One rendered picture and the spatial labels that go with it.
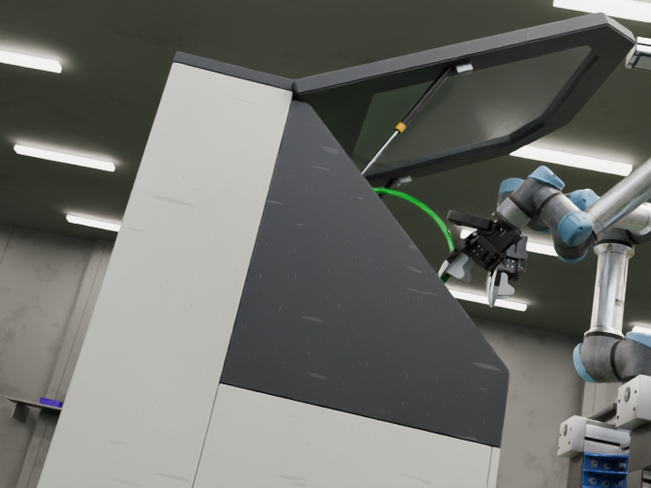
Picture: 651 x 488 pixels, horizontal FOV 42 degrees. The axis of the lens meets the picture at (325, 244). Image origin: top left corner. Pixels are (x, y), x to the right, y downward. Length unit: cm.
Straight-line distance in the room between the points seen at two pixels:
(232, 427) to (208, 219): 44
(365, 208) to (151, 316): 51
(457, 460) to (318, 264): 49
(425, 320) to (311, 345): 25
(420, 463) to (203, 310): 53
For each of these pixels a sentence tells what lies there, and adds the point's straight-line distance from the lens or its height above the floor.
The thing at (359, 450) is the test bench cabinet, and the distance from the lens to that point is 170.
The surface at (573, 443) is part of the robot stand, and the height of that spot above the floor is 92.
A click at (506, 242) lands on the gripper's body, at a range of 199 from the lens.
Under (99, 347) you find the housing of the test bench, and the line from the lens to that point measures 172.
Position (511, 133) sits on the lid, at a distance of 269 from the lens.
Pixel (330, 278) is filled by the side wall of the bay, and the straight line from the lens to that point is 176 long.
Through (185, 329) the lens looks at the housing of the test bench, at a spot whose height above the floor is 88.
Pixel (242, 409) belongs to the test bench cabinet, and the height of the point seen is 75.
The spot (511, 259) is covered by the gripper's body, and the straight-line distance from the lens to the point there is 224.
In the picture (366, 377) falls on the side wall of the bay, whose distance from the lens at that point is 172.
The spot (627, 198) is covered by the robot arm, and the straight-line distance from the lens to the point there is 210.
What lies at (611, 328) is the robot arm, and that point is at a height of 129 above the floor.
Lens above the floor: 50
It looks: 21 degrees up
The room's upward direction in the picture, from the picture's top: 13 degrees clockwise
